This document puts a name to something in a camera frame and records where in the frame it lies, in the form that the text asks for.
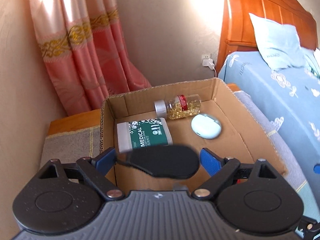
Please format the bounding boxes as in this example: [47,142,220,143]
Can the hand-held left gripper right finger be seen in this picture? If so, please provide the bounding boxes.
[192,148,283,201]

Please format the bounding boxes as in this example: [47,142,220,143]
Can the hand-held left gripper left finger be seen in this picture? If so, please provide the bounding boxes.
[39,147,125,201]

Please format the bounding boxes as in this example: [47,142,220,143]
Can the cardboard box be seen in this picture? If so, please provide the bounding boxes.
[99,77,287,193]

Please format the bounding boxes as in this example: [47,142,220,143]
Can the round pale mint case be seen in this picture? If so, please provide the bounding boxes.
[191,114,222,139]

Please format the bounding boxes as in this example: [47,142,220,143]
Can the green cotton swab box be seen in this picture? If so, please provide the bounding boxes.
[117,117,173,154]

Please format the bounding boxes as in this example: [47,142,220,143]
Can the black insole piece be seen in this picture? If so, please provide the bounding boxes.
[116,144,200,180]

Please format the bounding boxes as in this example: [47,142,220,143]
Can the yellow capsule pill bottle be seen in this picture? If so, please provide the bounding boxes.
[154,94,202,120]

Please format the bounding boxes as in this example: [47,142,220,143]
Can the checkered table blanket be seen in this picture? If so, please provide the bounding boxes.
[40,90,320,220]

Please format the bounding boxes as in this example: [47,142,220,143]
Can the blue floral bed sheet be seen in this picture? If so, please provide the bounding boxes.
[218,51,320,170]

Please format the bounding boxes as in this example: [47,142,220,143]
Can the pink patterned curtain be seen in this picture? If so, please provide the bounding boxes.
[26,0,152,117]

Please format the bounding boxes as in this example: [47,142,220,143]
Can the white plug charger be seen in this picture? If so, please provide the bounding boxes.
[202,58,215,70]

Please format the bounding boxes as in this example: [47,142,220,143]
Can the pale floral pillow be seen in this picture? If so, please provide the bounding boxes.
[301,47,320,80]

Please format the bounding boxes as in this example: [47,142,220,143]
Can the light blue pillow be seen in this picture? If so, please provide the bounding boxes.
[249,12,309,71]

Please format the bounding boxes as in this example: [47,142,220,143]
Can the wooden bed headboard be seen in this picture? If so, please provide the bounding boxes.
[216,0,317,74]

